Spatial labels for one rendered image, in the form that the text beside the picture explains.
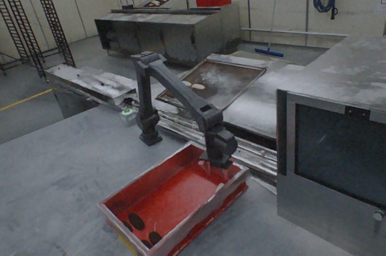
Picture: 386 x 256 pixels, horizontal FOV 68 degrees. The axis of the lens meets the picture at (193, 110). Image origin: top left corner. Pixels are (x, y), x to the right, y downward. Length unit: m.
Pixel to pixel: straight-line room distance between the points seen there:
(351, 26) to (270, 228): 4.15
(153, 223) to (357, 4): 4.28
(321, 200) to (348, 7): 4.14
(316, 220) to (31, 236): 1.01
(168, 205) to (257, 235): 0.35
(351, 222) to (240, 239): 0.33
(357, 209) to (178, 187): 0.65
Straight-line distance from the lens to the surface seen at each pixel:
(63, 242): 1.22
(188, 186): 1.22
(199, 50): 4.33
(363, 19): 4.86
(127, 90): 1.99
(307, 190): 0.94
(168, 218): 1.12
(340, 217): 0.95
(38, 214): 1.39
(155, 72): 1.13
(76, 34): 8.94
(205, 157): 1.05
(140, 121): 1.45
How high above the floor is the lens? 1.64
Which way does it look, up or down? 28 degrees down
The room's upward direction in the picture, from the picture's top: 10 degrees counter-clockwise
